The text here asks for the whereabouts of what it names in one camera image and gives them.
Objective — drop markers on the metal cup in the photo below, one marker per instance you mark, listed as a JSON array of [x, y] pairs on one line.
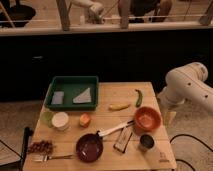
[[146, 142]]

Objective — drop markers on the light green cup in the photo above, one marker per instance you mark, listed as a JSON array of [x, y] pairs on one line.
[[46, 118]]

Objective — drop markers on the grey rectangular sponge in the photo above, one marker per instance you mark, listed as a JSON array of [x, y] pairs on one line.
[[57, 97]]

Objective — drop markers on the green chili pepper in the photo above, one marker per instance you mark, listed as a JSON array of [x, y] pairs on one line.
[[139, 99]]

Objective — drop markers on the orange fruit piece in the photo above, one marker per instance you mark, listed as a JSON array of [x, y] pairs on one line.
[[84, 120]]

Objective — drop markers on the yellow banana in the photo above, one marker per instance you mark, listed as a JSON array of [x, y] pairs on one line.
[[117, 107]]

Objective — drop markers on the green plastic tray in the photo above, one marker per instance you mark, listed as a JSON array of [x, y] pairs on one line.
[[72, 86]]

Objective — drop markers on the grey triangular wedge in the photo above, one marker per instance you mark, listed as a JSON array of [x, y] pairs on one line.
[[84, 97]]

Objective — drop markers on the person in background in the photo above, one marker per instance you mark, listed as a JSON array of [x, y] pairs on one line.
[[139, 8]]

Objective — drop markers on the white cup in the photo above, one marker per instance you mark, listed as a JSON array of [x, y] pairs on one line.
[[60, 121]]

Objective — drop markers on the silver fork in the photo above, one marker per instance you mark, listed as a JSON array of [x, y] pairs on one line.
[[44, 158]]

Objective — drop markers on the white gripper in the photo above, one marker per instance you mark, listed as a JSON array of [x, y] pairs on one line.
[[168, 99]]

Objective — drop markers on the dark rectangular eraser block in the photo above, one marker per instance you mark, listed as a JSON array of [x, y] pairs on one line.
[[123, 140]]

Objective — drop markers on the purple bowl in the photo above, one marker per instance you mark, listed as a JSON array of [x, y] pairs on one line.
[[89, 148]]

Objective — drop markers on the orange bowl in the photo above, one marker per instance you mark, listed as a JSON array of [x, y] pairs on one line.
[[146, 119]]

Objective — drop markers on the black chair frame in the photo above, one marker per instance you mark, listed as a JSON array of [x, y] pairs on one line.
[[22, 155]]

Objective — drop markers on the white-handled knife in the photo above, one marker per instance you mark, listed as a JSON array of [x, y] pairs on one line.
[[116, 128]]

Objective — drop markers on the bunch of brown grapes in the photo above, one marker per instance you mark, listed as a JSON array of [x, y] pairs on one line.
[[42, 147]]

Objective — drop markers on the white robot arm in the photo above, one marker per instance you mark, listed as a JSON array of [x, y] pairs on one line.
[[185, 83]]

